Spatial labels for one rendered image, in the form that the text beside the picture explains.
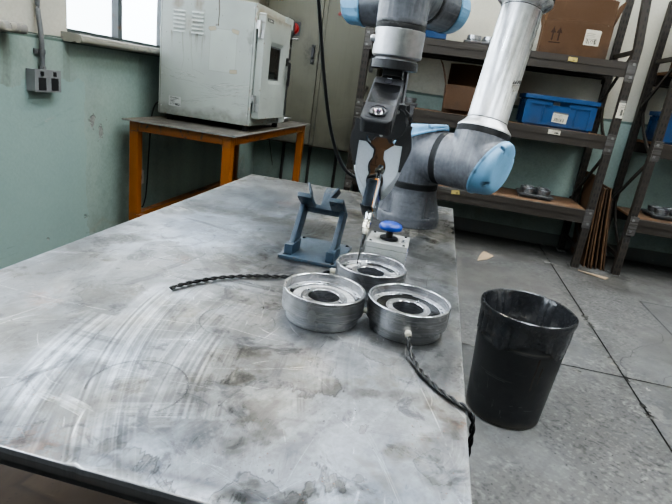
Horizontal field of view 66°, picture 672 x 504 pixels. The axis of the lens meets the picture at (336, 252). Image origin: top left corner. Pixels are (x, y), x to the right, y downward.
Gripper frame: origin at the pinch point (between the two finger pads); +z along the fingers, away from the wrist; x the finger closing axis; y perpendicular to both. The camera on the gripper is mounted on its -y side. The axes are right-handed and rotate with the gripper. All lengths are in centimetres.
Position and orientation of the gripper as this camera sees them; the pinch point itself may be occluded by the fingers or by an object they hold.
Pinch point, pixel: (373, 191)
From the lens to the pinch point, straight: 83.4
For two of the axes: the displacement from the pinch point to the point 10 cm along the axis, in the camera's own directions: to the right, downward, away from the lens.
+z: -1.3, 9.4, 3.1
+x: -9.6, -1.9, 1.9
